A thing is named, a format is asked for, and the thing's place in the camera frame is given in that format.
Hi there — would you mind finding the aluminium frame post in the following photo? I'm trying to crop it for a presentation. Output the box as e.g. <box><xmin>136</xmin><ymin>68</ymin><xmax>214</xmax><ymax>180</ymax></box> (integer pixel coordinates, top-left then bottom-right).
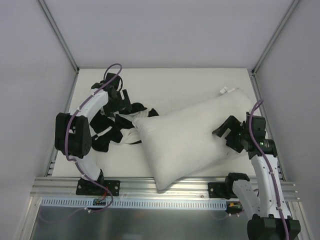
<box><xmin>36</xmin><ymin>0</ymin><xmax>80</xmax><ymax>73</ymax></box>
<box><xmin>251</xmin><ymin>0</ymin><xmax>301</xmax><ymax>76</ymax></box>

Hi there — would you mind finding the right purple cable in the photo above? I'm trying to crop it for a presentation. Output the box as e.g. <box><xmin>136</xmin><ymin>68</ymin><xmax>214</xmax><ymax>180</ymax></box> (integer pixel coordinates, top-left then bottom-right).
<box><xmin>246</xmin><ymin>99</ymin><xmax>291</xmax><ymax>240</ymax></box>

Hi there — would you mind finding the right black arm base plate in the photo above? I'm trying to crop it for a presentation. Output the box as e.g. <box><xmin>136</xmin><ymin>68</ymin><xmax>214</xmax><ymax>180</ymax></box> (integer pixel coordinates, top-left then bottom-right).
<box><xmin>207</xmin><ymin>182</ymin><xmax>237</xmax><ymax>200</ymax></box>

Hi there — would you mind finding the white slotted cable duct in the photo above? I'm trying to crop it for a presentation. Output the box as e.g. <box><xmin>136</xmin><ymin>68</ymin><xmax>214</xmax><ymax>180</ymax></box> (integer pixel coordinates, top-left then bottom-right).
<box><xmin>40</xmin><ymin>197</ymin><xmax>227</xmax><ymax>211</ymax></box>

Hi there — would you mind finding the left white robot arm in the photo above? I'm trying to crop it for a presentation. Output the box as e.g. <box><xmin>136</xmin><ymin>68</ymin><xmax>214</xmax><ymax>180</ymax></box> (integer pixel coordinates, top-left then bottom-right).
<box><xmin>54</xmin><ymin>72</ymin><xmax>132</xmax><ymax>195</ymax></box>

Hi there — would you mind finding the left aluminium frame post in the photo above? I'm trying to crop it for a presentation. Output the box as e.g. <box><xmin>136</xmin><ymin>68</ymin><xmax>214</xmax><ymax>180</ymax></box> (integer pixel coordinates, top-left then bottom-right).
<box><xmin>36</xmin><ymin>0</ymin><xmax>80</xmax><ymax>73</ymax></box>

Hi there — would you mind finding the black white checkered pillowcase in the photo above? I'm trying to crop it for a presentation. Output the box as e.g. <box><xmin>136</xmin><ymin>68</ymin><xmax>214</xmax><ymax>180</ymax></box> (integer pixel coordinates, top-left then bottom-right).
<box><xmin>89</xmin><ymin>102</ymin><xmax>159</xmax><ymax>153</ymax></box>

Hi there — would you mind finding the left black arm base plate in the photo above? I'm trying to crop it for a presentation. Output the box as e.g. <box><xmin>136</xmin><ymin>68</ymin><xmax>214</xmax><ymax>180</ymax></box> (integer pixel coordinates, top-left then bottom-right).
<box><xmin>75</xmin><ymin>178</ymin><xmax>121</xmax><ymax>197</ymax></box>

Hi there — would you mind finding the right aluminium frame post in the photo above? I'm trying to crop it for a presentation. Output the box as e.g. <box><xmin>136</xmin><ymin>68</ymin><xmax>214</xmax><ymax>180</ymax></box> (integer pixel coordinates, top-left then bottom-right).
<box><xmin>251</xmin><ymin>0</ymin><xmax>301</xmax><ymax>76</ymax></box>

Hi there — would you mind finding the aluminium mounting rail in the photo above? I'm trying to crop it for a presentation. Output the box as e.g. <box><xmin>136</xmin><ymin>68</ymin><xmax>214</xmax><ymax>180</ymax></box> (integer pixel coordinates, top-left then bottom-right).
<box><xmin>30</xmin><ymin>175</ymin><xmax>300</xmax><ymax>202</ymax></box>

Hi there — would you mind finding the white pillow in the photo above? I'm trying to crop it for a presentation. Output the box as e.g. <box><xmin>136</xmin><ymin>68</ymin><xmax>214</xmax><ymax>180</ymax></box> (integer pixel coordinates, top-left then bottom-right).
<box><xmin>132</xmin><ymin>89</ymin><xmax>253</xmax><ymax>190</ymax></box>

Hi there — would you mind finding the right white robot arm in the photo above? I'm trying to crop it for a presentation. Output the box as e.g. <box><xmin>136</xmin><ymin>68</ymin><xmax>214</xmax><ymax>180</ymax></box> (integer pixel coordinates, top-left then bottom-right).
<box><xmin>208</xmin><ymin>113</ymin><xmax>301</xmax><ymax>240</ymax></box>

